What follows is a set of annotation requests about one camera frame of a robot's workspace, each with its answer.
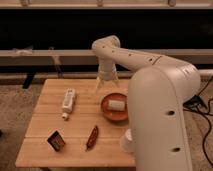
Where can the black power adapter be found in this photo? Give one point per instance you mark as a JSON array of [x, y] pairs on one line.
[[195, 101]]

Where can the white ceramic cup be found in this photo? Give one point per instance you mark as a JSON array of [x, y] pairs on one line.
[[126, 142]]

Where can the white tube with cap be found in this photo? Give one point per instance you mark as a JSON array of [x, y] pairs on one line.
[[68, 103]]

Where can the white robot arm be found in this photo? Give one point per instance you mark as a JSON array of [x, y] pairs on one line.
[[156, 94]]

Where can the wooden table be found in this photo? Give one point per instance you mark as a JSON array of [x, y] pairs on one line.
[[47, 118]]

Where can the red chili pepper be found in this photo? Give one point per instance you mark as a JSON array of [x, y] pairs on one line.
[[92, 138]]

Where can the white block on plate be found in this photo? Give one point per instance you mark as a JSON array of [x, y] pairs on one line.
[[116, 105]]

